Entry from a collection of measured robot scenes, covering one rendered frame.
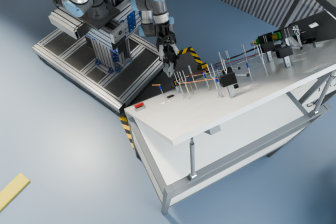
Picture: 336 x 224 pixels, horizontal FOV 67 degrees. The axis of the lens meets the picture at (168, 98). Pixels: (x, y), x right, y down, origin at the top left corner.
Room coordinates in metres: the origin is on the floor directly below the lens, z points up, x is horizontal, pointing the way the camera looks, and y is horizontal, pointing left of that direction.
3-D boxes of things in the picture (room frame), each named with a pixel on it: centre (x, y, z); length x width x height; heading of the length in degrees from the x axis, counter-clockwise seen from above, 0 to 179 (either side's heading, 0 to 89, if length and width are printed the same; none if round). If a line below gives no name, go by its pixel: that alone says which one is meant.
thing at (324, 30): (1.39, -1.05, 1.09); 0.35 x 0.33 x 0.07; 121
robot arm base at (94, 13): (1.37, 0.53, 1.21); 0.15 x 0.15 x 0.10
